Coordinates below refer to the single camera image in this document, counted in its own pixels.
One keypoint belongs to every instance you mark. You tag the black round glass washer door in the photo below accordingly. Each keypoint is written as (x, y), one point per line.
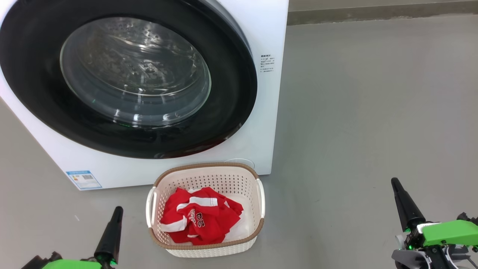
(33, 74)

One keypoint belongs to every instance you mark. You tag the white front-load washing machine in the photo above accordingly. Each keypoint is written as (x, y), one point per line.
(269, 33)

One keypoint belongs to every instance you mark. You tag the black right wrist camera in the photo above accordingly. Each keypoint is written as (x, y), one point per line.
(468, 218)

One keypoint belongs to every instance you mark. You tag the cream basket with brown rim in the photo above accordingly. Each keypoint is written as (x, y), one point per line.
(213, 250)

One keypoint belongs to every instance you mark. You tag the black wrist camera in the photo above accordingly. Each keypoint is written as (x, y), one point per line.
(37, 261)
(468, 218)

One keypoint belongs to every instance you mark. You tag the grey wall baseboard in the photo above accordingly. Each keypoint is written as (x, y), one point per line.
(373, 15)

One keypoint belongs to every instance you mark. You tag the blue energy label sticker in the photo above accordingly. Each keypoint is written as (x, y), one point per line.
(84, 180)

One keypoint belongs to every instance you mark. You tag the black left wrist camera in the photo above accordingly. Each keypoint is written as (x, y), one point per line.
(37, 261)

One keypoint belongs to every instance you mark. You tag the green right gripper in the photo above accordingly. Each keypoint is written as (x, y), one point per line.
(448, 233)

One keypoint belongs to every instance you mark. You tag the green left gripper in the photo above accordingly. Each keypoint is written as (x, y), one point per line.
(71, 264)

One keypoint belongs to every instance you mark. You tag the red white sports jersey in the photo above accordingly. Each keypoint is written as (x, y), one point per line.
(205, 224)

